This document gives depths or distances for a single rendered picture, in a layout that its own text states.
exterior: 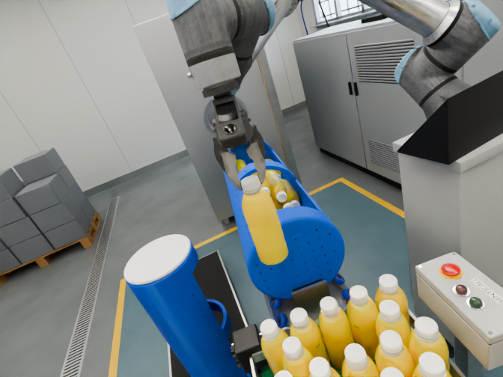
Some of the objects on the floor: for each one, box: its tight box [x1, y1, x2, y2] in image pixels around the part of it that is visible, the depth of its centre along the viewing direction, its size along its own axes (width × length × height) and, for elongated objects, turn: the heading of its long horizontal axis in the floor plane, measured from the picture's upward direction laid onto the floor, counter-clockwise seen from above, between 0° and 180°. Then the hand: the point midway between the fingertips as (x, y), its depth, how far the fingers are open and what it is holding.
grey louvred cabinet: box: [293, 0, 503, 190], centre depth 293 cm, size 54×215×145 cm, turn 49°
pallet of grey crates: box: [0, 147, 101, 286], centre depth 384 cm, size 120×80×119 cm
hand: (250, 182), depth 63 cm, fingers closed on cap, 4 cm apart
